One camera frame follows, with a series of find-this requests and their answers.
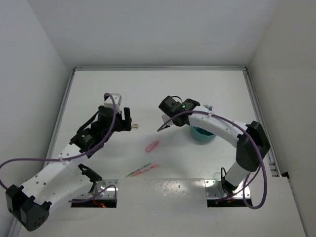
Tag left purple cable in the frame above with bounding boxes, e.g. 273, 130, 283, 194
0, 93, 119, 204

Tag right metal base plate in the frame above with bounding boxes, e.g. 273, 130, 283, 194
204, 179, 251, 200

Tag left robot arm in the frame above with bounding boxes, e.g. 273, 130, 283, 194
5, 104, 132, 232

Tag red thin pen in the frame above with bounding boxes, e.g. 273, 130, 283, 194
132, 164, 159, 177

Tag purple cable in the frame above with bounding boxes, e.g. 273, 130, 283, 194
0, 93, 119, 204
157, 111, 268, 210

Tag pink highlighter marker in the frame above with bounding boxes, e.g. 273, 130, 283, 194
145, 140, 159, 153

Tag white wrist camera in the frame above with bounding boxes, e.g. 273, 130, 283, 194
104, 93, 122, 113
161, 114, 173, 127

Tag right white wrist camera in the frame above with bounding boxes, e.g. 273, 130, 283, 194
161, 114, 173, 127

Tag metal base plate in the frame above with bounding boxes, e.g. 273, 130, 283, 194
93, 179, 119, 200
204, 179, 251, 200

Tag green thin pen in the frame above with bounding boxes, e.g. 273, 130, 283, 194
125, 162, 152, 178

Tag teal round divided container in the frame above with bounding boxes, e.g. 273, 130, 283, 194
190, 126, 216, 143

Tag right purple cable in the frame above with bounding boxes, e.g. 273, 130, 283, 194
157, 111, 268, 210

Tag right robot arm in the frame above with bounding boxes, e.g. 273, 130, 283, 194
158, 96, 271, 196

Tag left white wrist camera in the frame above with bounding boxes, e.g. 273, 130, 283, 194
104, 93, 122, 113

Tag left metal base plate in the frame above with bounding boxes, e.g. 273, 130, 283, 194
93, 179, 119, 200

